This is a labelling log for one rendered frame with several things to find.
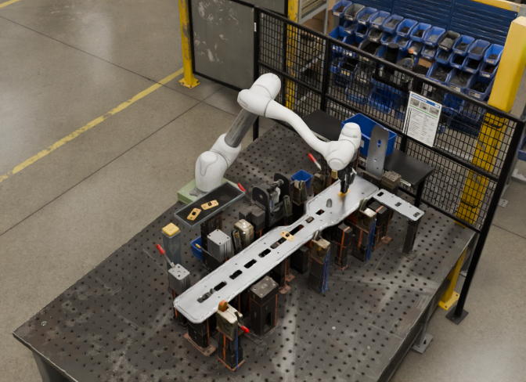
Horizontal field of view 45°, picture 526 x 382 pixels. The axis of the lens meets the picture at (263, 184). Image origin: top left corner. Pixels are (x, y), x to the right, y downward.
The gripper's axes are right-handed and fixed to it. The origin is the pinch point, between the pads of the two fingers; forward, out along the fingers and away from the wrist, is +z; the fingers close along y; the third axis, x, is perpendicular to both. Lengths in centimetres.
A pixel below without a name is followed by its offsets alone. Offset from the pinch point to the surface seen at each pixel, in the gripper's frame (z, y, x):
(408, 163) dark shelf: 3.2, 11.8, 46.7
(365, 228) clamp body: 11.7, 22.3, -8.3
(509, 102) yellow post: -52, 53, 61
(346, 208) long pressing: 6.0, 8.3, -7.8
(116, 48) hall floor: 106, -398, 115
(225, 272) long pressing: 6, -4, -87
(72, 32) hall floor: 106, -463, 102
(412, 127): -15, 5, 55
